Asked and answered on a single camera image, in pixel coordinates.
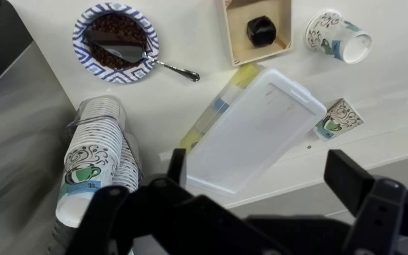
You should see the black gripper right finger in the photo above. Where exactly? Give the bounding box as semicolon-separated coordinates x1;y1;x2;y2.
323;148;408;255

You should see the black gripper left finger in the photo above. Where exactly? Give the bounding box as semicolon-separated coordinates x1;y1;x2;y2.
66;147;290;255

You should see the short stack of paper cups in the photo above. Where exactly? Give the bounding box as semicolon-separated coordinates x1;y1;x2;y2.
113;131;143;192

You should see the tall stack of paper cups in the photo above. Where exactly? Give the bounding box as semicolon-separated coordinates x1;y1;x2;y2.
54;96;127;228

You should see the brown coffee beans pile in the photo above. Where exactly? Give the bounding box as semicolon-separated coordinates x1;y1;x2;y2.
86;12;150;72

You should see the printed paper cup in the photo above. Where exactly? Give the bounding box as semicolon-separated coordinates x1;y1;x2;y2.
313;96;365;141
303;8;374;65

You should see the clear lidded plastic container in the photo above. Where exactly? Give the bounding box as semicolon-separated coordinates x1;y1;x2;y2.
158;62;328;195

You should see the blue packet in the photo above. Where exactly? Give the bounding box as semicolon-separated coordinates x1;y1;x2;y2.
209;96;231;114

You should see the yellow packet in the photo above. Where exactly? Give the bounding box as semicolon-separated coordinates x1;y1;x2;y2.
229;62;265;90

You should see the black plastic spoon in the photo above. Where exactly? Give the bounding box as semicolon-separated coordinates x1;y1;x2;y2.
86;28;201;83

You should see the stainless black coffee machine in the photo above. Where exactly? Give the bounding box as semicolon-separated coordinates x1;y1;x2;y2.
0;0;78;255

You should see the small black round object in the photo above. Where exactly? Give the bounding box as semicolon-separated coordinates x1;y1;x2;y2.
245;14;277;48

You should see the light wooden open box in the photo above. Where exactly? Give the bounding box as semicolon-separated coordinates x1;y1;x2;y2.
221;0;294;68

